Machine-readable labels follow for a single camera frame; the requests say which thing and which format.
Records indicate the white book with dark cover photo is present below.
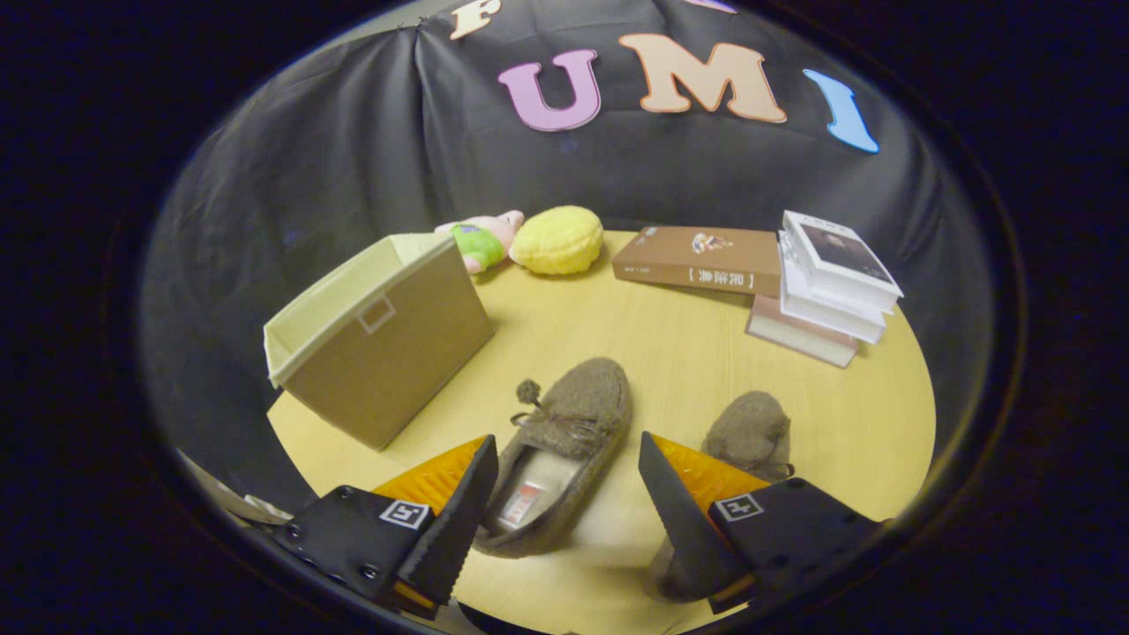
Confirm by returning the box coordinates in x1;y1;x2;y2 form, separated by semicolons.
781;209;906;315

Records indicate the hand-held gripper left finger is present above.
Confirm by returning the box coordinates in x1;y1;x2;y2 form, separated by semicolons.
268;433;501;618

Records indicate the pale pink book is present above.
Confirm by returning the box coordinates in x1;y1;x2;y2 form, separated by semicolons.
744;293;859;370

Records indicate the beige fabric storage box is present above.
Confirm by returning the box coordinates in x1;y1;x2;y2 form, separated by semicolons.
262;231;497;452

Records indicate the yellow plush toy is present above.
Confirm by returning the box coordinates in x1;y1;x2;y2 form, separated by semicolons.
509;205;606;277

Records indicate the brown fuzzy slipper shoe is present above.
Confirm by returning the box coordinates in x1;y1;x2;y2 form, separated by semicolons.
471;355;634;560
653;390;796;606

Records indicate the pink and green plush toy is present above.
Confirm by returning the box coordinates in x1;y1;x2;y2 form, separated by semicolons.
433;209;527;276

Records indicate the black backdrop cloth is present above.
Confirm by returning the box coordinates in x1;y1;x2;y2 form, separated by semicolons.
139;0;999;514

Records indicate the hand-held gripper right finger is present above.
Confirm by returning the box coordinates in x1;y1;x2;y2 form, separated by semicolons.
637;430;884;616

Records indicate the brown book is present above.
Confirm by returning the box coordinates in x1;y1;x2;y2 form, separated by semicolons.
610;225;784;299

